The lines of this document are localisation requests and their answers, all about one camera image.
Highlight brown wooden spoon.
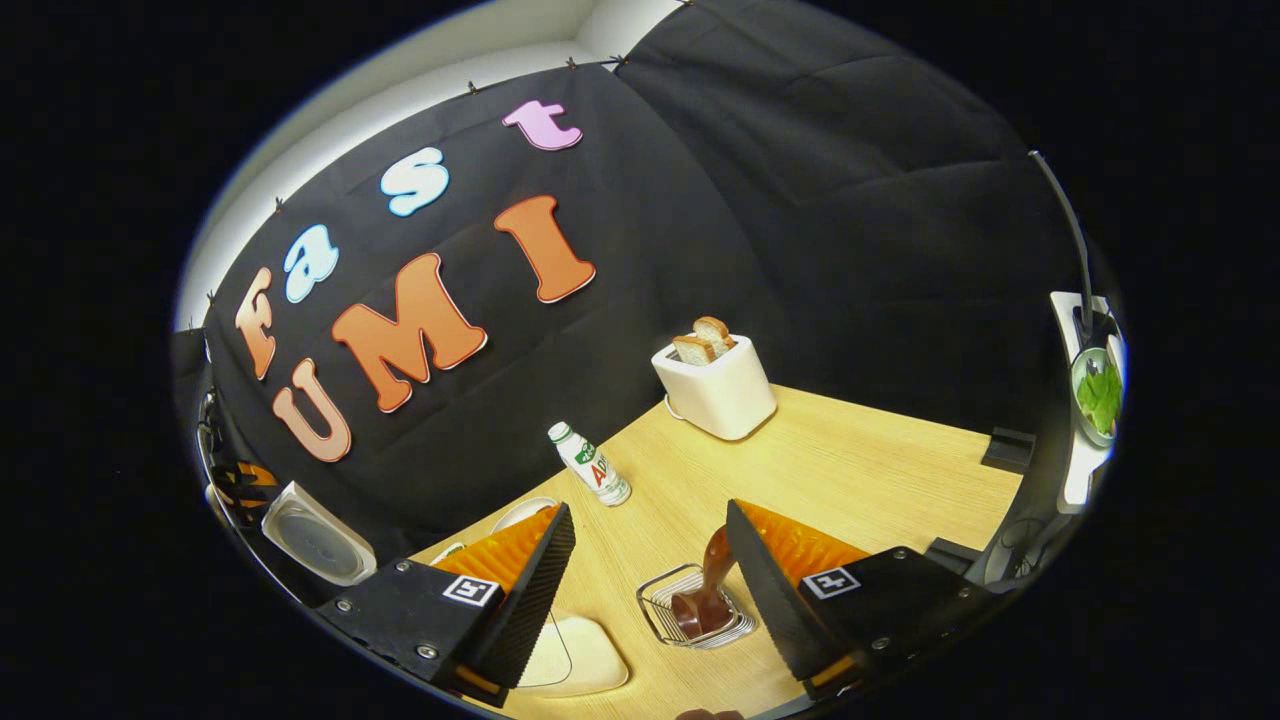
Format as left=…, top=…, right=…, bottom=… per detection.
left=670, top=525, right=738, bottom=638

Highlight glass bowl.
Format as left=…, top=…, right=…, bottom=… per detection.
left=1070, top=346, right=1123, bottom=448

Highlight black block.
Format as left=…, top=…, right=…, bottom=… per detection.
left=982, top=427, right=1038, bottom=474

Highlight white drink bottle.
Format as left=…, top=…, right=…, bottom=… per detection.
left=547, top=421, right=633, bottom=508

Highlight white board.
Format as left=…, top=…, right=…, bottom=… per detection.
left=1050, top=290, right=1129, bottom=516

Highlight white round plate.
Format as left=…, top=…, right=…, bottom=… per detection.
left=490, top=496, right=559, bottom=533

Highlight green leafy vegetables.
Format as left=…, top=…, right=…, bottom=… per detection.
left=1078, top=362, right=1121, bottom=433

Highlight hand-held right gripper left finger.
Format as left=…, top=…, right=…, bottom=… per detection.
left=315, top=502, right=578, bottom=706

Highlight black curved rod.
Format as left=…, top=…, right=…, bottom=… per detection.
left=1030, top=150, right=1096, bottom=341

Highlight white rice cooker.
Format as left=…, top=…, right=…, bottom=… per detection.
left=261, top=481, right=379, bottom=588

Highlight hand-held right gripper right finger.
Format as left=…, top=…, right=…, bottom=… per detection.
left=725, top=498, right=1001, bottom=701

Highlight white toaster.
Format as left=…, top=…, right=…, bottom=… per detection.
left=651, top=334, right=778, bottom=442

